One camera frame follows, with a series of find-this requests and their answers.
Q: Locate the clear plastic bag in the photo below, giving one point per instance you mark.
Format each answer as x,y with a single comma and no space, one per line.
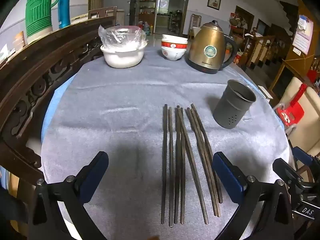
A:
117,36

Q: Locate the blue table cover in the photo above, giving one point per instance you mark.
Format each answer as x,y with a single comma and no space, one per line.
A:
56,97

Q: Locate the blue thermos bottle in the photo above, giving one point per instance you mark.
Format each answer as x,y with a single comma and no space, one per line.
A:
64,10

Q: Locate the gold electric kettle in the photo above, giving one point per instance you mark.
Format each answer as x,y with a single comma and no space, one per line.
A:
207,47

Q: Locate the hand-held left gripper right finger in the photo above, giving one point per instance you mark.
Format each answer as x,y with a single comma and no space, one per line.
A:
226,172

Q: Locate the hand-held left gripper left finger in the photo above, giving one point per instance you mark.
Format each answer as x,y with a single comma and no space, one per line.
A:
98,170

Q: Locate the red plastic chair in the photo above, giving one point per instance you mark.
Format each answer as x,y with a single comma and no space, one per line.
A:
290,116

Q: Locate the wooden stair railing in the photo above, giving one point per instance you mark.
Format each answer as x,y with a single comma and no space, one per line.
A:
260,47

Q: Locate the dark carved wooden bench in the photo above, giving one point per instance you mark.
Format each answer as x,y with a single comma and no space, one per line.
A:
37,75

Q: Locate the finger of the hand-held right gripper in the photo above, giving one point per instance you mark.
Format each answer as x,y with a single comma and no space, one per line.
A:
301,153
287,170

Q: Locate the red banded white bowl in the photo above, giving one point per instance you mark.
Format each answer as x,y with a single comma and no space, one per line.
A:
174,45

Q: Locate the plain white bowl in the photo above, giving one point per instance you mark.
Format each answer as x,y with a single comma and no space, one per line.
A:
175,38

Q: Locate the small white stool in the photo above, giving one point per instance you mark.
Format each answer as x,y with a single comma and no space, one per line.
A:
266,91

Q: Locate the large white basin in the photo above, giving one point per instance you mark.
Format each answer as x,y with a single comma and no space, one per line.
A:
122,58

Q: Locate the dark wooden chair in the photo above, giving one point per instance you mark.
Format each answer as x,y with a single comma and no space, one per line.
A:
110,11

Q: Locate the set of dark chopsticks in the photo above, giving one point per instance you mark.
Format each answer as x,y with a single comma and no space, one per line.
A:
164,155

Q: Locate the shelf with goods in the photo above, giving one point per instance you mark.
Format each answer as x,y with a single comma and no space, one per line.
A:
146,5

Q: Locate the framed wall picture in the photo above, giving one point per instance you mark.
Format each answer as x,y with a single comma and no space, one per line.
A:
214,2

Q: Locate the green thermos jug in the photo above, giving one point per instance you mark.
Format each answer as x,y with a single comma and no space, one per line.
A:
40,10

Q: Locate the grey metal chopstick holder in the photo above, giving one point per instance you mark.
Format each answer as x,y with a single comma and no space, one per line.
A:
230,110

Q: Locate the grey tablecloth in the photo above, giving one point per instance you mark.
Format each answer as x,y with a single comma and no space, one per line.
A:
112,117

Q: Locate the black kettle base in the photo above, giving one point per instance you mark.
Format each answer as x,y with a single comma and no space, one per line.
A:
202,70

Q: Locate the cream chair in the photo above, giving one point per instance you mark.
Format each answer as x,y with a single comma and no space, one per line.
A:
307,127

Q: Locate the wall calendar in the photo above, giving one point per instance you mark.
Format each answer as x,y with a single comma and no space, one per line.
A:
301,40

